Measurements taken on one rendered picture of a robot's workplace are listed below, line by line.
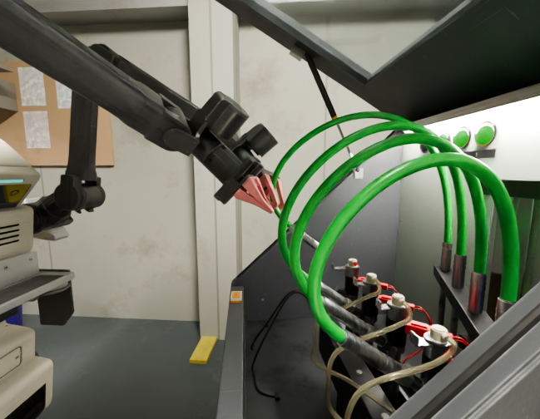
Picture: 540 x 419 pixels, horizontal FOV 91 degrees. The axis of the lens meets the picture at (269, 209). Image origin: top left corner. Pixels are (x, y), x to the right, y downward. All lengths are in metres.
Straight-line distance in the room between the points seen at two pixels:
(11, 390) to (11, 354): 0.08
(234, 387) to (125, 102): 0.47
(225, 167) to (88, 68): 0.23
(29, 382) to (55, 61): 0.77
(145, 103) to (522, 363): 0.49
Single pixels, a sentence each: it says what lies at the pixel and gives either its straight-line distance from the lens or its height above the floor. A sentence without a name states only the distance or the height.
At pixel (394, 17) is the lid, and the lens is 0.69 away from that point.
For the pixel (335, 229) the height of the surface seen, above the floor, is 1.25.
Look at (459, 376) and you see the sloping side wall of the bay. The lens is 0.28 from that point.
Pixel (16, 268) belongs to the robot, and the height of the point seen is 1.08.
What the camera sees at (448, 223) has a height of 1.20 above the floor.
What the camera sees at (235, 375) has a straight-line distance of 0.55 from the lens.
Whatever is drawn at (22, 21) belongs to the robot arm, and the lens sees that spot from 0.45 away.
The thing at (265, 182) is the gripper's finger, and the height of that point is 1.28.
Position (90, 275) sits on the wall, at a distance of 2.94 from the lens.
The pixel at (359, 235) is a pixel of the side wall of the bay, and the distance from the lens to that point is 0.91.
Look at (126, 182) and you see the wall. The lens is 2.56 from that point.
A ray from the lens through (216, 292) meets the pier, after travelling 2.19.
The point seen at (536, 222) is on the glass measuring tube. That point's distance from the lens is 0.63.
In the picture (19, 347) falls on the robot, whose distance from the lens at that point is 0.99.
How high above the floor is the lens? 1.30
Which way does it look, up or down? 8 degrees down
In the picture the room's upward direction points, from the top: straight up
